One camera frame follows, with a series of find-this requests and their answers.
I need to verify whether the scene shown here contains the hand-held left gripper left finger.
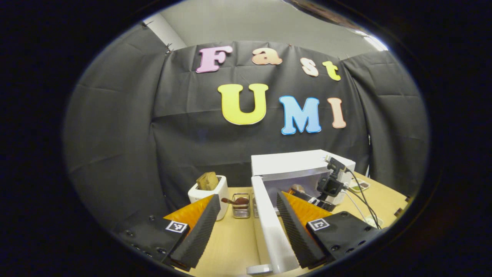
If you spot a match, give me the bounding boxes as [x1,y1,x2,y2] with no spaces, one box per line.
[115,194,221,270]

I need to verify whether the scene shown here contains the white cable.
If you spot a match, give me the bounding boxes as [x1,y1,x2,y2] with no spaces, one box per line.
[341,189,369,224]

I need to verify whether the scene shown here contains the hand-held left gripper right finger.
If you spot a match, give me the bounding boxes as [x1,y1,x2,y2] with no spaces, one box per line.
[277,191,385,269]

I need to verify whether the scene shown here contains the white microwave oven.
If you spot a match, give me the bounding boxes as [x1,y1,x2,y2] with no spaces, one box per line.
[246,149,356,275]

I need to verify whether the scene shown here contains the white toaster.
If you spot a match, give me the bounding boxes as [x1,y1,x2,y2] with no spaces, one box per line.
[188,175,229,221]

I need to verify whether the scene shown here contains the black cable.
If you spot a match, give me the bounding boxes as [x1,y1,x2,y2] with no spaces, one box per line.
[344,169,382,230]

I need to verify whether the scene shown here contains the black backdrop cloth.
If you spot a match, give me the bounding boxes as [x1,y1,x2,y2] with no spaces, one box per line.
[63,25,429,231]

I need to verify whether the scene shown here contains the brown bread slice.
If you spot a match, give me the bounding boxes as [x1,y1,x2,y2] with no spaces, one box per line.
[196,172,219,191]

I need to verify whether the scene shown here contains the metal wire rack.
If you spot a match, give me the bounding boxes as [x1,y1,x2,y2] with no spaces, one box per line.
[232,193,259,219]

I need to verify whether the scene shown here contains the white divided dish of beans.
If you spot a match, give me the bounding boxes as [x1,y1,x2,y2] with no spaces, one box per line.
[348,178,371,193]

